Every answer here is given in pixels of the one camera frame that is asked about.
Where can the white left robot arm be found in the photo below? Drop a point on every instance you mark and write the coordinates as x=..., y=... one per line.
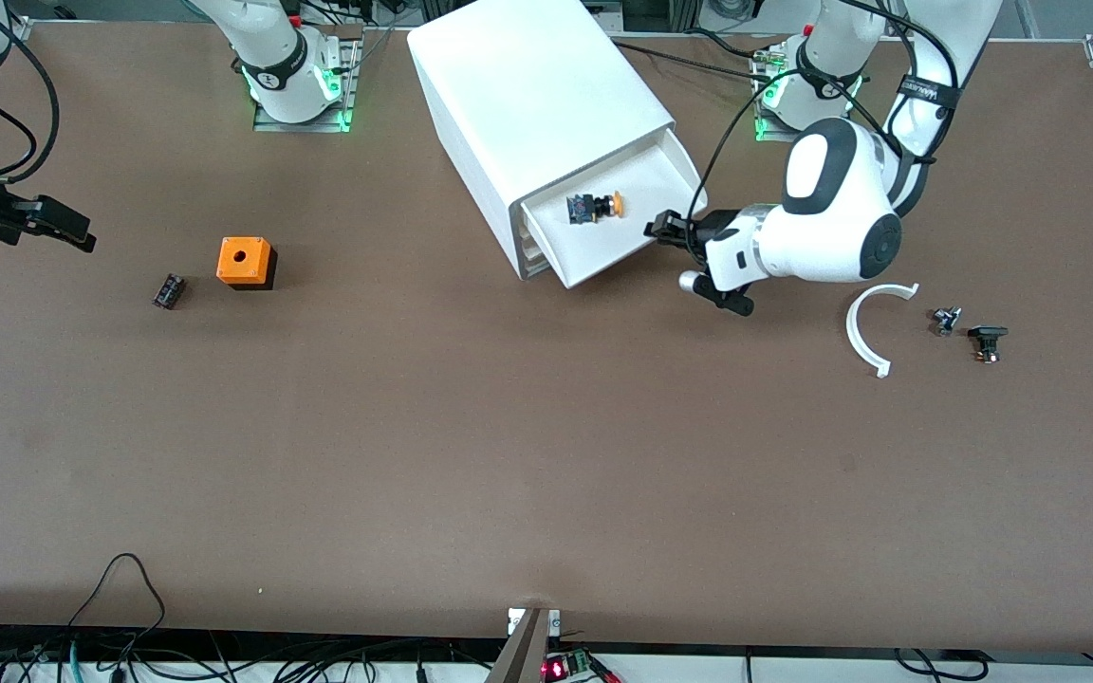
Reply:
x=831, y=228

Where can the orange box with round hole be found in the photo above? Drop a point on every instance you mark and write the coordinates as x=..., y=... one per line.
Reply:
x=241, y=256

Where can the aluminium camera post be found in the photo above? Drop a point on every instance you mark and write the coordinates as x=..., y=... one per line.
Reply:
x=523, y=655

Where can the small silver black component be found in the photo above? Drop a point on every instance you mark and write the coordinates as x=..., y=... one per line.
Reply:
x=946, y=321

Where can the circuit board with red light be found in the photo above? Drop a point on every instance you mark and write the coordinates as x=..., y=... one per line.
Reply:
x=561, y=668

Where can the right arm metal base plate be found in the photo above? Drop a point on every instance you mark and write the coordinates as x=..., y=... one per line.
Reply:
x=300, y=126

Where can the white post bracket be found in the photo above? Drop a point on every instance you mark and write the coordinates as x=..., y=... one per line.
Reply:
x=513, y=621

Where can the dark cylindrical capacitor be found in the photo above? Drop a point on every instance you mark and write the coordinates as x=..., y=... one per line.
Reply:
x=168, y=291

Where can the white drawer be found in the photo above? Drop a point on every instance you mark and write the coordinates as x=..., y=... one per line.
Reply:
x=613, y=242

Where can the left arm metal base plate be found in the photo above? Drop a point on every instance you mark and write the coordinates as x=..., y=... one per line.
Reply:
x=761, y=133

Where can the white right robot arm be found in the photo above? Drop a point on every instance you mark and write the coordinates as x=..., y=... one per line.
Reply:
x=276, y=85

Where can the white drawer cabinet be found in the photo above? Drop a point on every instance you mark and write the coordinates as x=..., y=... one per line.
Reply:
x=527, y=95

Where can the black switch contact block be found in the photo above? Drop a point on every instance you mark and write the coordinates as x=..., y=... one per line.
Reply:
x=987, y=340

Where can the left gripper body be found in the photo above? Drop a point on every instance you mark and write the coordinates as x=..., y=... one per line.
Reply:
x=719, y=226

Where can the orange push button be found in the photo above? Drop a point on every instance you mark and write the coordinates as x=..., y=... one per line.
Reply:
x=589, y=207

